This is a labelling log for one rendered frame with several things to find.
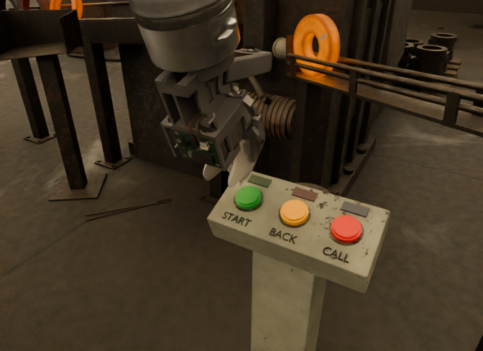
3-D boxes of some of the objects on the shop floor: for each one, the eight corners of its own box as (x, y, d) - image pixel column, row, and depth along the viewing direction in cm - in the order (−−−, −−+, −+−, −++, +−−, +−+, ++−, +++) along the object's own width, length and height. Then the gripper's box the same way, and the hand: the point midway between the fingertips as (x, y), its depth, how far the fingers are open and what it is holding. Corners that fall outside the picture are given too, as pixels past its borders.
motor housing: (243, 213, 156) (243, 83, 129) (294, 231, 146) (306, 94, 119) (226, 231, 146) (222, 94, 119) (279, 252, 137) (289, 107, 110)
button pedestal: (246, 377, 97) (248, 160, 66) (340, 429, 87) (394, 200, 56) (210, 438, 85) (192, 208, 54) (314, 506, 75) (366, 270, 44)
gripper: (131, 73, 38) (190, 204, 53) (208, 88, 34) (247, 225, 49) (180, 27, 42) (221, 160, 58) (253, 37, 39) (276, 176, 54)
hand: (241, 169), depth 54 cm, fingers closed
